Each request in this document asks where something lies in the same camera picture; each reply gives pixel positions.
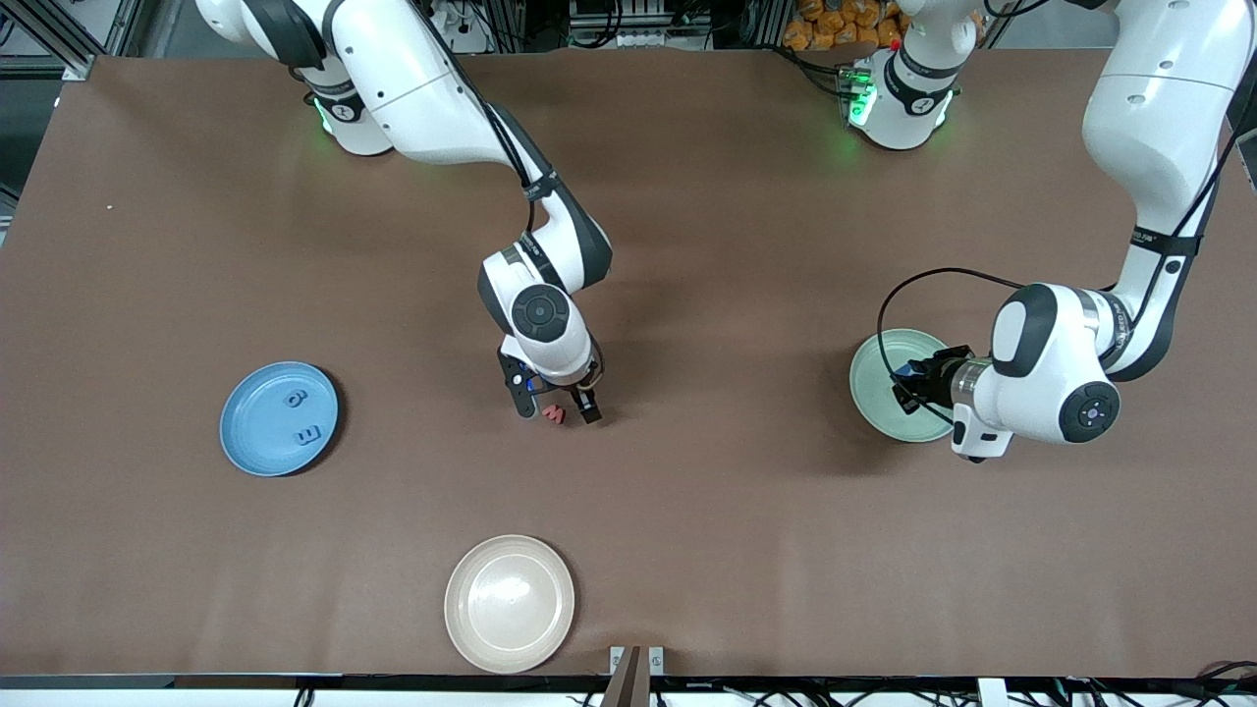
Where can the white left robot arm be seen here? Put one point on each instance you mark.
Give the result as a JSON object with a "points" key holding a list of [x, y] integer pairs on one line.
{"points": [[1159, 118]]}

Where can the dark equipment cabinet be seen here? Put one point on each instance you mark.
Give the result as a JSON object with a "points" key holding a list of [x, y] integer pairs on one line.
{"points": [[638, 20]]}

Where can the beige round plate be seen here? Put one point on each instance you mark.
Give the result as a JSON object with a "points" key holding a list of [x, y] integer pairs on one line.
{"points": [[510, 604]]}

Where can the blue round plate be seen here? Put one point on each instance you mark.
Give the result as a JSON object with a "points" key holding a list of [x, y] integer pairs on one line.
{"points": [[255, 432]]}

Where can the blue foam letter W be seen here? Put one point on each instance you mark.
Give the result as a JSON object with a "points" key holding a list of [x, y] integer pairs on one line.
{"points": [[915, 373]]}

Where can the brown table cover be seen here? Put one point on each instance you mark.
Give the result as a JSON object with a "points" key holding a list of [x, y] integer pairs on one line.
{"points": [[687, 511]]}

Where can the blue foam letter m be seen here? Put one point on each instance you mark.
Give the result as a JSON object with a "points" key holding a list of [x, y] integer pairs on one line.
{"points": [[307, 435]]}

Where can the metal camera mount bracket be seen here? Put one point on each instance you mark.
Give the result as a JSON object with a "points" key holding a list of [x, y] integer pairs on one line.
{"points": [[628, 678]]}

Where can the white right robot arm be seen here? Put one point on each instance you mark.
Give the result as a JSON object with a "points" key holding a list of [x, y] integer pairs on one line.
{"points": [[412, 79]]}

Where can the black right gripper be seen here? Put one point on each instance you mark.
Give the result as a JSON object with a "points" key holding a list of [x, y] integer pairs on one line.
{"points": [[587, 404]]}

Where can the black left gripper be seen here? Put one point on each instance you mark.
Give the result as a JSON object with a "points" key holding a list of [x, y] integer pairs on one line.
{"points": [[940, 379]]}

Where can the pile of orange packets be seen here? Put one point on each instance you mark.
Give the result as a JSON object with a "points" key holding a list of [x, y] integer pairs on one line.
{"points": [[835, 25]]}

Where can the green round plate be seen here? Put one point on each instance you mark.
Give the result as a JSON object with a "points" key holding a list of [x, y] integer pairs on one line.
{"points": [[872, 393]]}

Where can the aluminium frame post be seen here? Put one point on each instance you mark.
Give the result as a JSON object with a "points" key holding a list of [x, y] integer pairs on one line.
{"points": [[77, 67]]}

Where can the white power strip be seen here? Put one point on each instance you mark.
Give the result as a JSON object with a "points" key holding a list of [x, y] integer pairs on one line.
{"points": [[471, 41]]}

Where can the black table edge rail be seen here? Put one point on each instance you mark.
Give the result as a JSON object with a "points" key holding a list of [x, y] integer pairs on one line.
{"points": [[295, 680]]}

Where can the red foam letter w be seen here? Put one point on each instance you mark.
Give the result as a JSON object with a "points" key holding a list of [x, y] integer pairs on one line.
{"points": [[553, 415]]}

